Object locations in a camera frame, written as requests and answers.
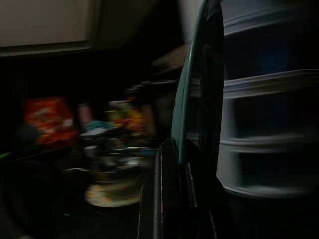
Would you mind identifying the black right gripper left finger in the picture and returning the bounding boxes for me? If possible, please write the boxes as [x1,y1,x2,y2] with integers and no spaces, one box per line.
[139,137,185,239]

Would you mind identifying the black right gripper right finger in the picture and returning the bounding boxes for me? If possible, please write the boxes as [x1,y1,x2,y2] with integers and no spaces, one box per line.
[185,160,225,239]

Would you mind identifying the teal plate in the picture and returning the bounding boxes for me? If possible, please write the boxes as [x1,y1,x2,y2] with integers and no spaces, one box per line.
[171,0,224,180]

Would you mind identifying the floral print plate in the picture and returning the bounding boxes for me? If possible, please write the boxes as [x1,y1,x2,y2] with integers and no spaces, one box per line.
[84,181,144,208]

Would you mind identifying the yellow red noodle package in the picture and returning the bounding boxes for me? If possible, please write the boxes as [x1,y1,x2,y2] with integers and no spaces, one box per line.
[109,102,147,136]

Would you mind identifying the light teal object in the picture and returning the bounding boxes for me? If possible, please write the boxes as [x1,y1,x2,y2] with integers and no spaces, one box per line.
[86,120,107,132]

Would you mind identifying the pink bottle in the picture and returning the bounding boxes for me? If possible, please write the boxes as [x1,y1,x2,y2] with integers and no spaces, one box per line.
[76,104,93,125]

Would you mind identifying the orange snack package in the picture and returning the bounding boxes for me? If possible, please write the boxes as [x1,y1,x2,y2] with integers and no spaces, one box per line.
[23,97,78,147]

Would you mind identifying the white tiered plastic rack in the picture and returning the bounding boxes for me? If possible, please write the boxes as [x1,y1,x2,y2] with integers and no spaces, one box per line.
[216,0,319,200]

